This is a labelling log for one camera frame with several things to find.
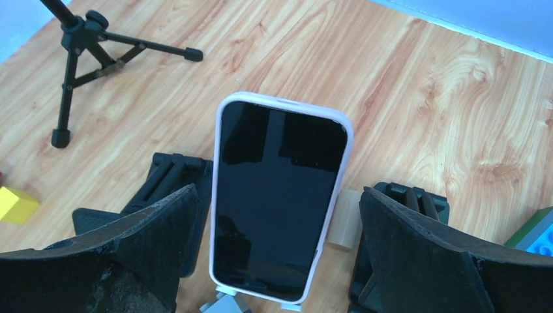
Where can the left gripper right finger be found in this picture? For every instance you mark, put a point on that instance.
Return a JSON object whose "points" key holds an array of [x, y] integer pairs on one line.
{"points": [[423, 265]]}

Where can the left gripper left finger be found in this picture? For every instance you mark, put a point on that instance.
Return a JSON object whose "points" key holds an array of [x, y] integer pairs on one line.
{"points": [[133, 264]]}

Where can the phone with pink case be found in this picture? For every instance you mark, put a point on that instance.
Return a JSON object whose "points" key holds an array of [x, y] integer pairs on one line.
{"points": [[278, 166]]}

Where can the white phone stand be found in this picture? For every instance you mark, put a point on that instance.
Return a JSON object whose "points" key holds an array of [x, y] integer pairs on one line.
{"points": [[230, 301]]}

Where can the black clamp phone holder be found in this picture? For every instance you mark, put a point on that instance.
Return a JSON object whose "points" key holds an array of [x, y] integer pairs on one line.
{"points": [[167, 174]]}

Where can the small wooden cylinder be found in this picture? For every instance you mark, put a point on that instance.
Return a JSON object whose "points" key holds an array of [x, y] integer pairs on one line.
{"points": [[345, 227]]}

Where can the blue lego brick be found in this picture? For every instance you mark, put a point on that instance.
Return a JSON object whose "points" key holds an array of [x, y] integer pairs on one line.
{"points": [[534, 236]]}

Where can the yellow toy brick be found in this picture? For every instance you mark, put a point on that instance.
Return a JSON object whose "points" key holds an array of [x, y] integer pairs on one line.
{"points": [[17, 206]]}

